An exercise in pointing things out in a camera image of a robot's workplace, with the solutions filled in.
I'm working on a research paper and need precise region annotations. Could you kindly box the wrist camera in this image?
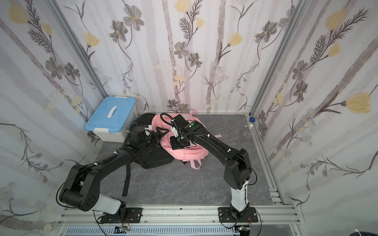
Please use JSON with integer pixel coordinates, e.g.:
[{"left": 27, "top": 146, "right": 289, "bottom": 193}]
[
  {"left": 159, "top": 113, "right": 189, "bottom": 138},
  {"left": 129, "top": 126, "right": 152, "bottom": 149}
]

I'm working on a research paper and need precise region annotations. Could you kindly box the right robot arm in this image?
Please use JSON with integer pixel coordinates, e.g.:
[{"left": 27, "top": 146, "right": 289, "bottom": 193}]
[{"left": 170, "top": 117, "right": 253, "bottom": 222}]

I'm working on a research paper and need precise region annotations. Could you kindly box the aluminium frame rail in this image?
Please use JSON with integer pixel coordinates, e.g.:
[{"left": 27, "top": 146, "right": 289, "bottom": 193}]
[{"left": 57, "top": 205, "right": 305, "bottom": 236}]

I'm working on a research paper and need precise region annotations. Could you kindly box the white box with blue lid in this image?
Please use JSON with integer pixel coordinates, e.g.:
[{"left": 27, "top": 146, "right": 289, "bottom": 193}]
[{"left": 85, "top": 96, "right": 138, "bottom": 143}]

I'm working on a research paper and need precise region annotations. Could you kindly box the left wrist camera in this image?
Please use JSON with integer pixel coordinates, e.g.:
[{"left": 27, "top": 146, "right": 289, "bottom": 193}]
[{"left": 129, "top": 126, "right": 152, "bottom": 149}]

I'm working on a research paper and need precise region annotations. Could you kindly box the clear bottle with blue cap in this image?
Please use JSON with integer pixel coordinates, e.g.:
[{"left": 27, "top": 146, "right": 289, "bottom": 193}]
[{"left": 242, "top": 114, "right": 256, "bottom": 139}]

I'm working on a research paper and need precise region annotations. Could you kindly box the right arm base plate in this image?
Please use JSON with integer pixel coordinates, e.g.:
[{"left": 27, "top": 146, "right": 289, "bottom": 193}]
[{"left": 218, "top": 206, "right": 259, "bottom": 223}]

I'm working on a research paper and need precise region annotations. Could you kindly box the pink backpack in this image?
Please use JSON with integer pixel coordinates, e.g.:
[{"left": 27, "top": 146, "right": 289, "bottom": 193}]
[{"left": 152, "top": 113, "right": 228, "bottom": 170}]

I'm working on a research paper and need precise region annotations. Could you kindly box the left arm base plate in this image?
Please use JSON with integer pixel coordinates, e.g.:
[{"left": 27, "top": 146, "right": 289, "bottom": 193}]
[{"left": 100, "top": 207, "right": 143, "bottom": 224}]

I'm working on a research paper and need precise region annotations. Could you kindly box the black backpack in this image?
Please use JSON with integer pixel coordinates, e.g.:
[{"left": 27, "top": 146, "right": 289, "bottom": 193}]
[{"left": 121, "top": 112, "right": 175, "bottom": 198}]

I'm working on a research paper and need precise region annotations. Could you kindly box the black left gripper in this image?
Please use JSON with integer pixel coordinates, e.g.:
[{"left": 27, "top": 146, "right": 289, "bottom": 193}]
[{"left": 137, "top": 127, "right": 169, "bottom": 150}]

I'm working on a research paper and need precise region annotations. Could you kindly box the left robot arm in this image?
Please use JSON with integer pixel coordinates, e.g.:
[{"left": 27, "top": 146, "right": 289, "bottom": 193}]
[{"left": 56, "top": 125, "right": 173, "bottom": 223}]

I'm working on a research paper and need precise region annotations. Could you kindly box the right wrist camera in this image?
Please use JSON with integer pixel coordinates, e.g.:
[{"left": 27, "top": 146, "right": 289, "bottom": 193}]
[{"left": 159, "top": 113, "right": 189, "bottom": 138}]

